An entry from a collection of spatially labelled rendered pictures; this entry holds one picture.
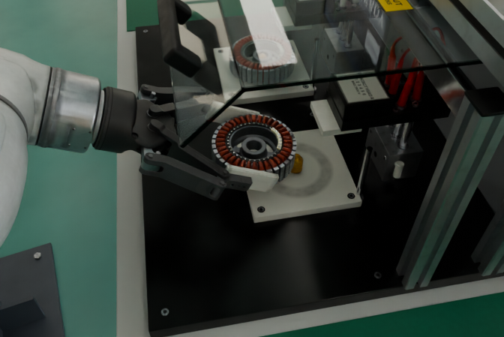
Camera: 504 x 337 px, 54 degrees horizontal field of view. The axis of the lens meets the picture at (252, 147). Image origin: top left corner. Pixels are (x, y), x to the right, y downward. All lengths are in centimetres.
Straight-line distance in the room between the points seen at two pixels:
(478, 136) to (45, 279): 136
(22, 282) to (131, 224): 94
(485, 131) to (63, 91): 41
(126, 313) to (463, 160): 42
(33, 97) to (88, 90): 6
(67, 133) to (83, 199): 121
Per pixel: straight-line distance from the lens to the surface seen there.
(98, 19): 265
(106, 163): 186
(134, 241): 70
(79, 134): 57
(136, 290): 66
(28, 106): 54
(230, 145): 65
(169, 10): 51
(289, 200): 68
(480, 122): 45
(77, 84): 57
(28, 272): 165
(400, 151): 72
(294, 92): 85
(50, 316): 155
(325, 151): 75
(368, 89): 65
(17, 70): 56
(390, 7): 52
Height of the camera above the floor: 132
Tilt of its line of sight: 46 degrees down
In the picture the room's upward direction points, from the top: straight up
